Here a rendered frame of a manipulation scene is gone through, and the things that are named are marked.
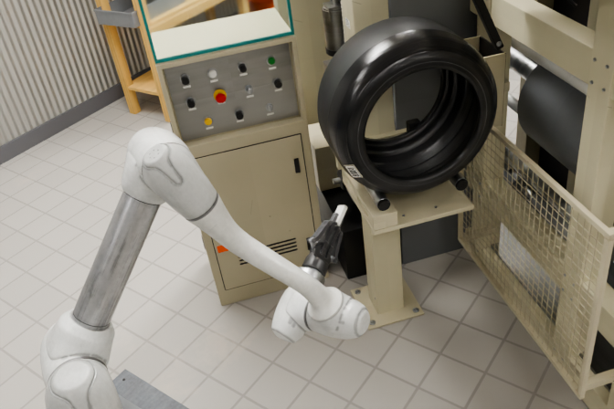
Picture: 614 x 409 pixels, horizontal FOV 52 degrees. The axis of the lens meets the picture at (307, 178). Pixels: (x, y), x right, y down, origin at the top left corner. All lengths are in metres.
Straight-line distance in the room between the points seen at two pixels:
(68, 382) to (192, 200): 0.52
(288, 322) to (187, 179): 0.54
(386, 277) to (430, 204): 0.66
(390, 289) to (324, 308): 1.26
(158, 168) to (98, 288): 0.42
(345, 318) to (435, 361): 1.19
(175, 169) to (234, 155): 1.25
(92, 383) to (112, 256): 0.31
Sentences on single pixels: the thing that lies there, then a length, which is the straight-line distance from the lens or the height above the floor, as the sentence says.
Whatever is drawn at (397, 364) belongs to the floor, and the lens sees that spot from 2.80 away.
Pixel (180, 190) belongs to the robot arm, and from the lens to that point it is 1.45.
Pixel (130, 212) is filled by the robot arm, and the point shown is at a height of 1.27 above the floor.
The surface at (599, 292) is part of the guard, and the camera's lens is 2.02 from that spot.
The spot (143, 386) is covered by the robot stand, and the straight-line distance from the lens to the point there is 2.06.
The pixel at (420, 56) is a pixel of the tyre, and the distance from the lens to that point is 1.89.
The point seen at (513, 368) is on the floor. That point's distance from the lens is 2.81.
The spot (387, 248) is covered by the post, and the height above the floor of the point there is 0.38.
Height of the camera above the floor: 2.15
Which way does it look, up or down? 33 degrees down
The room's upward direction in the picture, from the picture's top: 8 degrees counter-clockwise
